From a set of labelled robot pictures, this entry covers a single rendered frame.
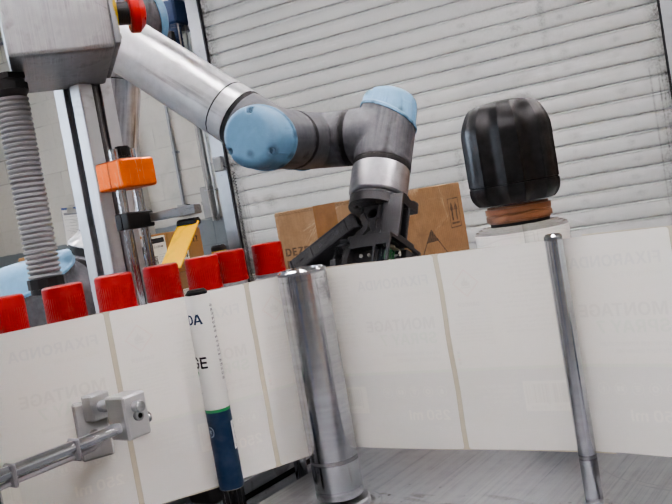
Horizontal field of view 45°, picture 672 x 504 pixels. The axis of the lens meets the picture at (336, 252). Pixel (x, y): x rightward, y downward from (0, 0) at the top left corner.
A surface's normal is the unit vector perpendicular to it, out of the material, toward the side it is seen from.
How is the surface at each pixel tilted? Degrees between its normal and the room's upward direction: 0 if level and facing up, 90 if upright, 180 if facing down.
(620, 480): 0
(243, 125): 89
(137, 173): 90
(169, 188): 90
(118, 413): 90
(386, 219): 60
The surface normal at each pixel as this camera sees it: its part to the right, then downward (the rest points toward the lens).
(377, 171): -0.13, -0.37
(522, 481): -0.17, -0.98
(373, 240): -0.58, -0.36
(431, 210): 0.80, -0.11
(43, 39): 0.33, 0.00
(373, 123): -0.40, -0.38
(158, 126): -0.42, 0.12
